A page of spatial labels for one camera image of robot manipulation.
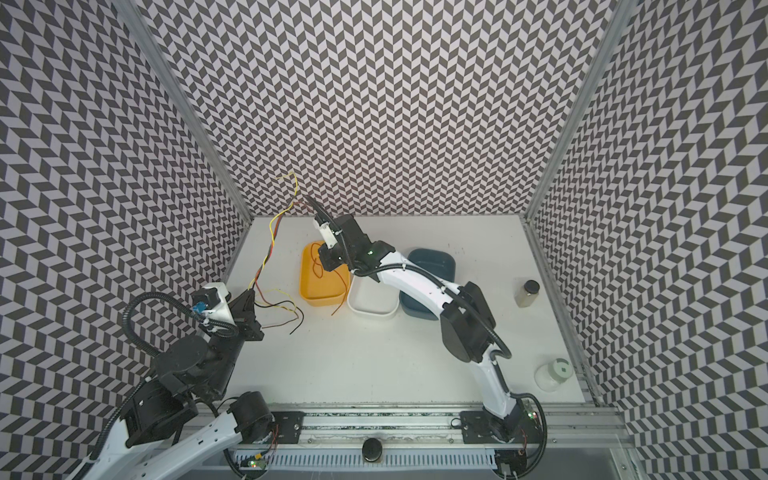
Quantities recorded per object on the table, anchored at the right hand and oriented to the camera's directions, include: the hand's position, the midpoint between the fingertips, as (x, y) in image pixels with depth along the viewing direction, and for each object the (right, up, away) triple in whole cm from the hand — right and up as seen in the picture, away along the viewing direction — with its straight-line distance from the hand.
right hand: (325, 243), depth 84 cm
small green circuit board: (-11, -50, -17) cm, 54 cm away
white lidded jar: (+59, -34, -10) cm, 69 cm away
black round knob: (+15, -44, -21) cm, 51 cm away
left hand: (-9, -10, -21) cm, 26 cm away
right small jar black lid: (+59, -15, +5) cm, 61 cm away
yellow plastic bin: (-4, -14, +12) cm, 19 cm away
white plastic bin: (+10, -17, +13) cm, 24 cm away
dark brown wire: (-8, -7, -23) cm, 25 cm away
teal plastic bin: (+34, -6, +15) cm, 38 cm away
